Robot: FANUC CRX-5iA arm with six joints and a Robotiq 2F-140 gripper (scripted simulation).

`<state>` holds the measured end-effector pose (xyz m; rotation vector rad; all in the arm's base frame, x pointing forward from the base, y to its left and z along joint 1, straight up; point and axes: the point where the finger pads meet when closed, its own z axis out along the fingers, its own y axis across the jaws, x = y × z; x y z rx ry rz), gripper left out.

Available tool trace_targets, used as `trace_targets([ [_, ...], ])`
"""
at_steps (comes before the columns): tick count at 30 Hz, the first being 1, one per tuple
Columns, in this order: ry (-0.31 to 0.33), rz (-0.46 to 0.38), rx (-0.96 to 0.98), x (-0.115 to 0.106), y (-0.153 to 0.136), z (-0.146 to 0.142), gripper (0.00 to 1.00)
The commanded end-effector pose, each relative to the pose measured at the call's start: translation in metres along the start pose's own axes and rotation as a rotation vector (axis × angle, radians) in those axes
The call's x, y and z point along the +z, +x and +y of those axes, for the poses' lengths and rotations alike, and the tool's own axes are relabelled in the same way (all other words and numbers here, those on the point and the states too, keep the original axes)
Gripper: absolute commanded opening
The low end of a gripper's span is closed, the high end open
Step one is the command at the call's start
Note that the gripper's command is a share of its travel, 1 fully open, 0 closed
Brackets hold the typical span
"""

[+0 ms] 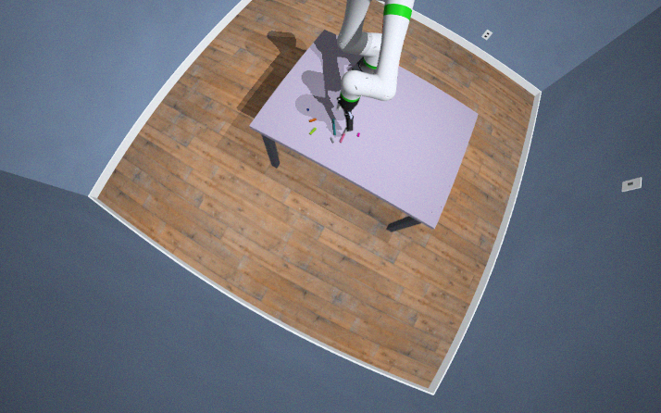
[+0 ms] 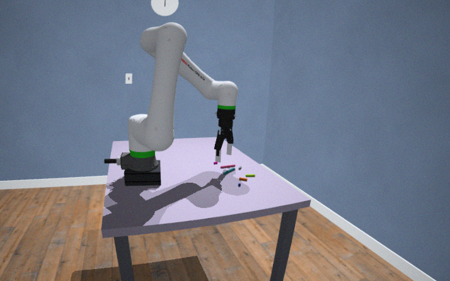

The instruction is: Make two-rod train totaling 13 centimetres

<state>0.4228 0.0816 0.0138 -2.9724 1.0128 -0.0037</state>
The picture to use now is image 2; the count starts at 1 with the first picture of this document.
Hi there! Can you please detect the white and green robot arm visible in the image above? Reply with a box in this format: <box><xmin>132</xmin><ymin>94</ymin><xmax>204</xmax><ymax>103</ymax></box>
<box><xmin>104</xmin><ymin>23</ymin><xmax>238</xmax><ymax>171</ymax></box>

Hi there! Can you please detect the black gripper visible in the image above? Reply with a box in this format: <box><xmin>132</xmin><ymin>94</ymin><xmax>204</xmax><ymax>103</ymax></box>
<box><xmin>214</xmin><ymin>119</ymin><xmax>234</xmax><ymax>163</ymax></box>

